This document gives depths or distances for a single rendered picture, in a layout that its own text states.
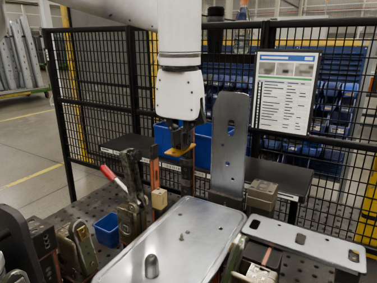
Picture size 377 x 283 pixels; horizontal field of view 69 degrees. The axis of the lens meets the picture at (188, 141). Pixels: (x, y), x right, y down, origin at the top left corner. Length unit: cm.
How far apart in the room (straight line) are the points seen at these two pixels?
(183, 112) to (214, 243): 35
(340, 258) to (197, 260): 34
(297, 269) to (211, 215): 46
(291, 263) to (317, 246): 40
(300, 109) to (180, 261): 67
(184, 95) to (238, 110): 31
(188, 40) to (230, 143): 42
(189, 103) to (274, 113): 59
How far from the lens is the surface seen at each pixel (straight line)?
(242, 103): 82
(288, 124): 109
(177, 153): 59
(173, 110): 57
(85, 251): 70
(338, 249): 81
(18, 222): 59
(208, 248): 73
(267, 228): 81
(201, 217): 83
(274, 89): 108
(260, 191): 86
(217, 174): 92
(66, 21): 348
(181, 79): 55
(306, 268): 119
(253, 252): 76
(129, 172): 73
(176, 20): 54
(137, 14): 65
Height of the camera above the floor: 148
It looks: 20 degrees down
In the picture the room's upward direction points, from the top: straight up
